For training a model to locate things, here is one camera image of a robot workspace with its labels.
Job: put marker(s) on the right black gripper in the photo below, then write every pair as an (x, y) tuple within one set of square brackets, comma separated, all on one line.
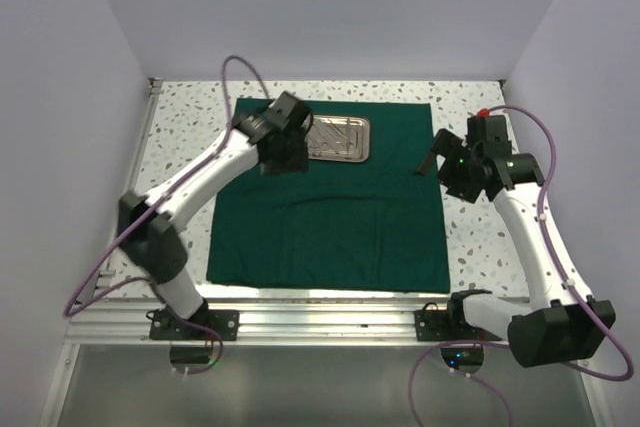
[(450, 146)]

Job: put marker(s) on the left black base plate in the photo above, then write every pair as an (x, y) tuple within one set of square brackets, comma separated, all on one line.
[(165, 327)]

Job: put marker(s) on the green surgical cloth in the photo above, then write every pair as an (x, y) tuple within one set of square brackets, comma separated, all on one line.
[(370, 226)]

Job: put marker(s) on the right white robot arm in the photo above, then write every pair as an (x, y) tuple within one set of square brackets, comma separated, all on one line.
[(563, 321)]

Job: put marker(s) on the stainless steel instrument tray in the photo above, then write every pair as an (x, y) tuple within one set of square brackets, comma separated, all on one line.
[(345, 139)]

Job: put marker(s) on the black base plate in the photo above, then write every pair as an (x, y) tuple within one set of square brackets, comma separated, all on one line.
[(165, 327), (434, 325)]

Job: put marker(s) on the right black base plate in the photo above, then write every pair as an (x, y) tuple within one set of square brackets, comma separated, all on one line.
[(434, 325)]

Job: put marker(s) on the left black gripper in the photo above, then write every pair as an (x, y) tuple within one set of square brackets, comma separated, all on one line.
[(297, 161)]

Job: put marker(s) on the aluminium rail frame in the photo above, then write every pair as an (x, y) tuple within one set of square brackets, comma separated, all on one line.
[(372, 327)]

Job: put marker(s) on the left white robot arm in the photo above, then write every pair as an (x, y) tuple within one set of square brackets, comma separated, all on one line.
[(150, 224)]

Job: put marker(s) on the steel surgical instruments pile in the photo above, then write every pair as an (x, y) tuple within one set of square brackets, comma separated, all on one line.
[(335, 139)]

